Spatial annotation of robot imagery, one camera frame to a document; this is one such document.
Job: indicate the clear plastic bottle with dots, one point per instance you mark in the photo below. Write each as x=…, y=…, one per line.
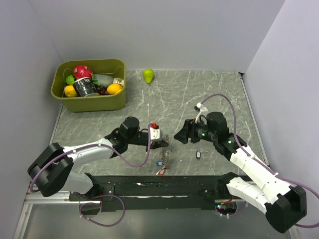
x=107, y=80

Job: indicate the orange fruit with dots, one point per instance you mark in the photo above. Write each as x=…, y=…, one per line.
x=114, y=89

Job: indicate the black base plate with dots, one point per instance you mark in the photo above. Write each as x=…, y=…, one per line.
x=117, y=192

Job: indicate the green pear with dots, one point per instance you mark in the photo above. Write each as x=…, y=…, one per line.
x=148, y=75

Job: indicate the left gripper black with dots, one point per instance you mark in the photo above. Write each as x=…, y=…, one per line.
x=154, y=145

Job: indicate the black tag key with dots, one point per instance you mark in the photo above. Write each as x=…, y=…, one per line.
x=199, y=153

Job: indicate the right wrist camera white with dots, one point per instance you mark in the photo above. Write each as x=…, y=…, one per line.
x=201, y=109

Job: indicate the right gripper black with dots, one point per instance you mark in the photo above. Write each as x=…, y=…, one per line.
x=188, y=131

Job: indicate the green lime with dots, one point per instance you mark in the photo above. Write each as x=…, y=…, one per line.
x=70, y=80

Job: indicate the metal disc with key rings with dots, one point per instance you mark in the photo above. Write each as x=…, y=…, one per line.
x=165, y=154

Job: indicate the dark red grapes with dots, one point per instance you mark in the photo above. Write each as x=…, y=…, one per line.
x=101, y=90

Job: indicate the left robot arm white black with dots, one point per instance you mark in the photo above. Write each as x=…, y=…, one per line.
x=52, y=172

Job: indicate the olive green plastic bin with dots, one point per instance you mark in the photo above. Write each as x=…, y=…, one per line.
x=113, y=67

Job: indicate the red tag key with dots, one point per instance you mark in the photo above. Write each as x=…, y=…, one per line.
x=161, y=172

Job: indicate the black printed can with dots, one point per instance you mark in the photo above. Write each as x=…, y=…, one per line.
x=84, y=87

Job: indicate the red dragon fruit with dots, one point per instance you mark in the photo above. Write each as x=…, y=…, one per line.
x=82, y=71

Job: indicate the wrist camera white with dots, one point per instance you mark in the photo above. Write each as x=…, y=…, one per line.
x=155, y=132
x=201, y=109

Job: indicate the yellow lemon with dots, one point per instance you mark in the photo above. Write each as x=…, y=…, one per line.
x=70, y=92

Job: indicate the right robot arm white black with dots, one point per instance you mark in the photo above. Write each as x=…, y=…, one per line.
x=282, y=203

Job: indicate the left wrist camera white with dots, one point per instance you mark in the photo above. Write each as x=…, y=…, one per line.
x=155, y=132

